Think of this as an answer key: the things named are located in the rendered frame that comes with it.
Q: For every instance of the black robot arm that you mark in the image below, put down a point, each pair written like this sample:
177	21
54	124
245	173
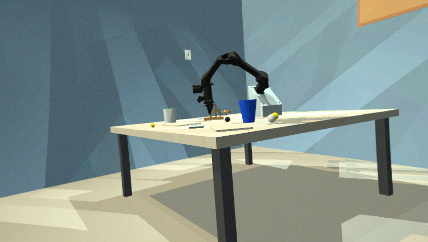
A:
233	58

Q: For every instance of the blue cup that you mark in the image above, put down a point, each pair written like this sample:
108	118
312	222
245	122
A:
248	108

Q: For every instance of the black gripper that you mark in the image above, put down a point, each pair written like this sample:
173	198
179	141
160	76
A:
208	102

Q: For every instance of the white ball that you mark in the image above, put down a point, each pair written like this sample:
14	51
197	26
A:
271	118

